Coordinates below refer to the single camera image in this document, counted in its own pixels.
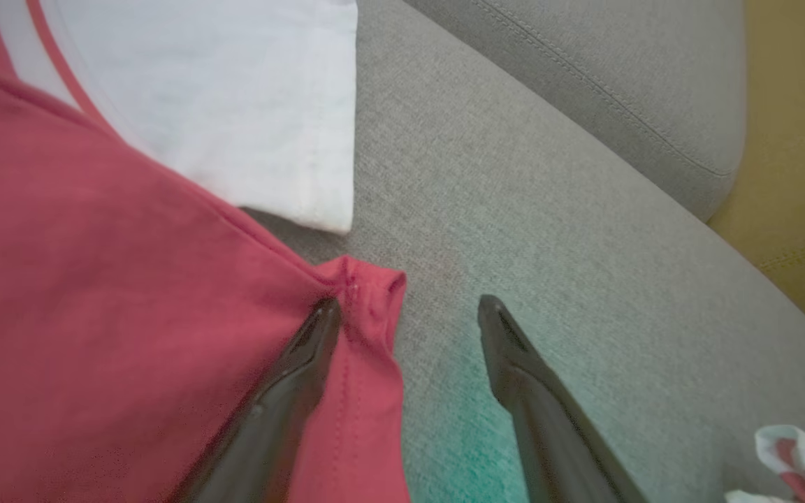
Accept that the grey fabric sofa cushion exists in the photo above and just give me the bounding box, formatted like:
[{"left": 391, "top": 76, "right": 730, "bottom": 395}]
[{"left": 402, "top": 0, "right": 747, "bottom": 223}]

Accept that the large grey fabric sofa seat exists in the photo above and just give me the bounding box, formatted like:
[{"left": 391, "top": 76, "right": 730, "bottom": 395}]
[{"left": 242, "top": 0, "right": 805, "bottom": 503}]

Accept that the red garment with white sleeves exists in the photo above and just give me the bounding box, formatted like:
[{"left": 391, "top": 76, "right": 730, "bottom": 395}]
[{"left": 0, "top": 0, "right": 410, "bottom": 503}]

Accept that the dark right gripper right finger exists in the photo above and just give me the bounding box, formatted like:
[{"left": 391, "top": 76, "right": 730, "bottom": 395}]
[{"left": 478, "top": 294, "right": 648, "bottom": 503}]

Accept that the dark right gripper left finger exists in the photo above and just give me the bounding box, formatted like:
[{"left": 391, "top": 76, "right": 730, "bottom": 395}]
[{"left": 179, "top": 298, "right": 342, "bottom": 503}]

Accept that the white red striped cloth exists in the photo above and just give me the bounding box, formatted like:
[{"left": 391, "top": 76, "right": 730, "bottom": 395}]
[{"left": 724, "top": 424, "right": 805, "bottom": 503}]

